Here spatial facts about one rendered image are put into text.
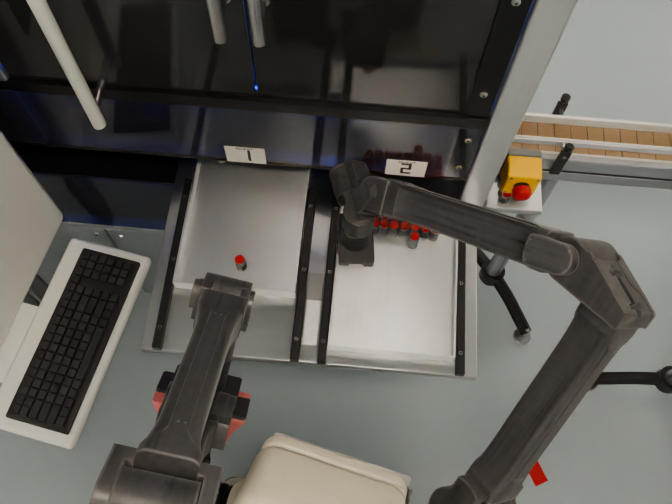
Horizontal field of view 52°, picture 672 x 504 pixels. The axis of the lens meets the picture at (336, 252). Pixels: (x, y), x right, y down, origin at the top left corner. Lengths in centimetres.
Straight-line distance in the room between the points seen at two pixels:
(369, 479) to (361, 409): 137
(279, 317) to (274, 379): 89
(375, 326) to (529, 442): 60
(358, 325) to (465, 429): 97
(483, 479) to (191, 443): 43
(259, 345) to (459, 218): 61
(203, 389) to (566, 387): 44
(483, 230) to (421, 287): 55
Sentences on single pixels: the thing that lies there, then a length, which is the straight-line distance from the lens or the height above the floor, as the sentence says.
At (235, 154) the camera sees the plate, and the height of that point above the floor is 102.
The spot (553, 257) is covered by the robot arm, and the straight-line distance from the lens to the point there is 87.
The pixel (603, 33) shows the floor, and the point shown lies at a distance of 327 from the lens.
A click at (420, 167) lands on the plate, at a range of 146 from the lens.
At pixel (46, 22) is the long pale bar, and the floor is 146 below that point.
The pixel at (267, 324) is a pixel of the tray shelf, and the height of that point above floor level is 88.
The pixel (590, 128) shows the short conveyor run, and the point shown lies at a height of 93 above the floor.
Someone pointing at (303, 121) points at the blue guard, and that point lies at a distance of 135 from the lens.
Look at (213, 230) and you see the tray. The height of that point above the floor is 88.
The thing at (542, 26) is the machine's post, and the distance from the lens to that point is 114.
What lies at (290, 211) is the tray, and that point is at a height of 88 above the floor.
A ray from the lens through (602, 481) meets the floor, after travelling 244.
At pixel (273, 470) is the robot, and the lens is 92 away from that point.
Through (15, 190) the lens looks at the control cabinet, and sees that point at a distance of 154.
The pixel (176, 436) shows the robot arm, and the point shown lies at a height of 157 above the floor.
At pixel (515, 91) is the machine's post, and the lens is 126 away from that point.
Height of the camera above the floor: 226
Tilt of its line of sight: 66 degrees down
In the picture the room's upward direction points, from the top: 3 degrees clockwise
